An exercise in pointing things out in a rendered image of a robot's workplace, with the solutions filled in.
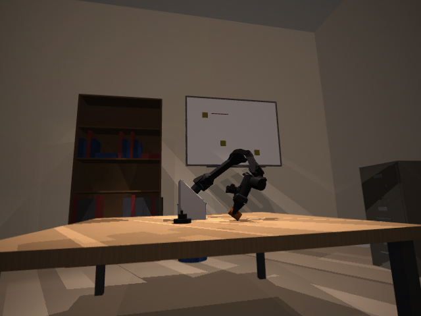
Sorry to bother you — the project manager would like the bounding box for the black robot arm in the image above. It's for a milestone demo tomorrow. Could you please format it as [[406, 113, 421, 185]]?
[[191, 149, 267, 195]]

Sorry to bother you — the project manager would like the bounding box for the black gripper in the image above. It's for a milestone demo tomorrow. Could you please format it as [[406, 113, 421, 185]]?
[[232, 183, 251, 215]]

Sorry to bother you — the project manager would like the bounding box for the orange knob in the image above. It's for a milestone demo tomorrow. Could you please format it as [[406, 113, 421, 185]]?
[[228, 207, 242, 221]]

